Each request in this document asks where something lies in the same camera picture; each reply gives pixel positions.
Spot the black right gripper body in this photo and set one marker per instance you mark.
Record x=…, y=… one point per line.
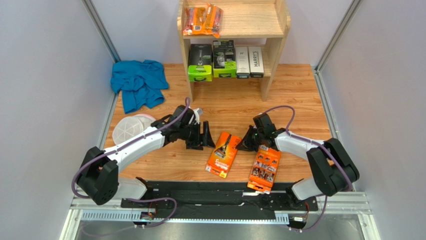
x=252, y=140

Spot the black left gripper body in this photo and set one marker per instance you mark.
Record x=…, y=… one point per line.
x=192, y=136

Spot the orange Gillette Fusion5 razor box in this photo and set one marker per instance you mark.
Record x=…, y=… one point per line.
x=223, y=155

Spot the tall white razor box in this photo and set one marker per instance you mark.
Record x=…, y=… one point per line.
x=242, y=62

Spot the white Harry's razor box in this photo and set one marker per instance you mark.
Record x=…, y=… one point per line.
x=256, y=64

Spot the long orange Bic razor bag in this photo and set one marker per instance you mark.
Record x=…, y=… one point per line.
x=195, y=17

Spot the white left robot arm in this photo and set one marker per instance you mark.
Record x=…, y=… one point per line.
x=98, y=175

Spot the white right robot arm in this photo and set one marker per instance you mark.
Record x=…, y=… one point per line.
x=331, y=166

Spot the wooden two-tier shelf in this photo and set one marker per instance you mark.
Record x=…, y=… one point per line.
x=252, y=35

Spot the orange Gillette cartridge box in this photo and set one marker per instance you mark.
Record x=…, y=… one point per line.
x=264, y=169

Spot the white round mesh lid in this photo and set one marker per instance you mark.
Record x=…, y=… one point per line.
x=131, y=126

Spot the green black razor box left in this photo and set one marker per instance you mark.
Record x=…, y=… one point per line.
x=200, y=67

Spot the green black razor box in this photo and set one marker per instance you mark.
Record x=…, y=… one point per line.
x=224, y=59
x=200, y=67

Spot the blue crumpled cloth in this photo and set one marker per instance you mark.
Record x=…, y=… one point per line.
x=140, y=83

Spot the green black razor box right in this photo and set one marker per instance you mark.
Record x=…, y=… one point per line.
x=224, y=59

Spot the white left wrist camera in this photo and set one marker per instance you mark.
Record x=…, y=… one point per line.
x=197, y=112

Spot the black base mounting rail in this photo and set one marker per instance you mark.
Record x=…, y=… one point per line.
x=219, y=202

